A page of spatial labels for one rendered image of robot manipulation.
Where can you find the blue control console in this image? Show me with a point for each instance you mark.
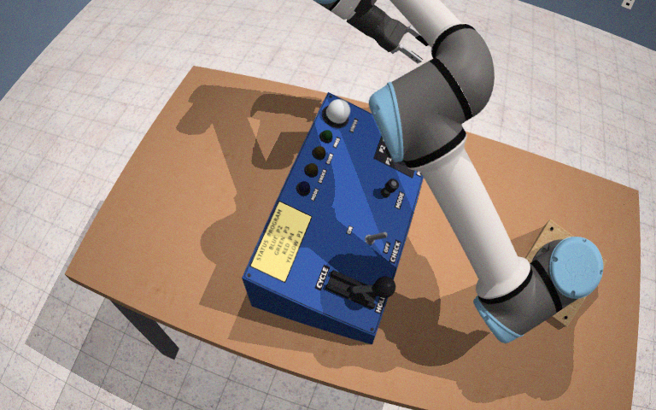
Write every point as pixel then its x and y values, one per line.
pixel 328 216

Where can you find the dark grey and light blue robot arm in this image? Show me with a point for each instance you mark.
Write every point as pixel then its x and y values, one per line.
pixel 420 115

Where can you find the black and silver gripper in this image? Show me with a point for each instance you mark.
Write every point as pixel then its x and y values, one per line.
pixel 366 17

